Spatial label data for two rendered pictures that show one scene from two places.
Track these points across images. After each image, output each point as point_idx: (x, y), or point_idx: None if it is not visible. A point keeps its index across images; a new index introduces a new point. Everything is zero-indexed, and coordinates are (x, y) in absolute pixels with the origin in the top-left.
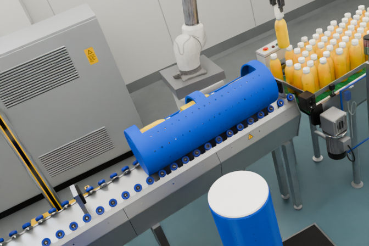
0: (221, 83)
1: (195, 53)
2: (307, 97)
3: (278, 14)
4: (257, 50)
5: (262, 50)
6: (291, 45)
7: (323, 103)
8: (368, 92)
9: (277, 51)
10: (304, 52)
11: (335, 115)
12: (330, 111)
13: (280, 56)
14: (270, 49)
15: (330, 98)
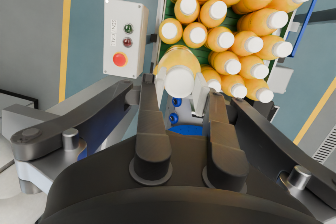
0: (108, 137)
1: (42, 195)
2: (268, 114)
3: (169, 77)
4: (107, 70)
5: (116, 66)
6: (173, 27)
7: (264, 78)
8: (323, 22)
9: (141, 43)
10: (227, 44)
11: (283, 82)
12: (272, 78)
13: (145, 36)
14: (130, 55)
15: (268, 62)
